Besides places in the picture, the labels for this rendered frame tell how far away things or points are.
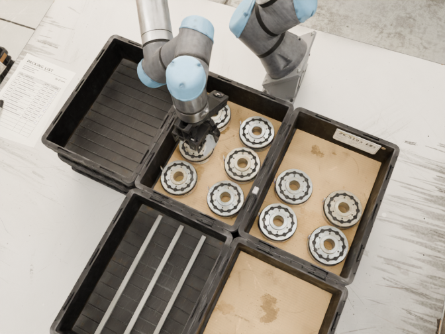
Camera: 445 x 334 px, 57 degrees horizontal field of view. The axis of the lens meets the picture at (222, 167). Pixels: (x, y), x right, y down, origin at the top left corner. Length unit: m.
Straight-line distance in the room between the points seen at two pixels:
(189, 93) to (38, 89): 0.90
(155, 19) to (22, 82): 0.78
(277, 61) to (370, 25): 1.38
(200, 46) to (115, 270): 0.63
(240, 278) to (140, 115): 0.57
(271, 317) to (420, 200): 0.60
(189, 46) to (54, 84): 0.83
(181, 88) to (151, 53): 0.20
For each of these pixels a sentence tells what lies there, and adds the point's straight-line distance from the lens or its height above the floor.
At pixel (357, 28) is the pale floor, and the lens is 2.59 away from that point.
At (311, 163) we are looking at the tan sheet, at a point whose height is 0.83.
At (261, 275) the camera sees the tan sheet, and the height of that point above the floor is 0.83.
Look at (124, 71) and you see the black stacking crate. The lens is 1.39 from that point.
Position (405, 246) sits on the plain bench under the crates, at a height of 0.70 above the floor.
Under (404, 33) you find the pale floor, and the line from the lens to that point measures 2.65.
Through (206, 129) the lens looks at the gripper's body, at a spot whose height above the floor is 1.07.
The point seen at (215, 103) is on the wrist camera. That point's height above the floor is 1.07.
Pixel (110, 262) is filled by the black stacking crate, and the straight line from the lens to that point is 1.18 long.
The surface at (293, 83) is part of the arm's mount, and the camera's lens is 1.33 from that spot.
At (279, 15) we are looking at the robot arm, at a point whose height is 1.05.
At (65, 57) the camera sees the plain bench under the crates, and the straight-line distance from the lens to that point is 1.66.
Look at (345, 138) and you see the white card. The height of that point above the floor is 0.88.
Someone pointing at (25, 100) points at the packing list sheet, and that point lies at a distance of 1.62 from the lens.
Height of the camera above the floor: 1.95
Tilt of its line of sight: 69 degrees down
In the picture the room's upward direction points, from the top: 6 degrees counter-clockwise
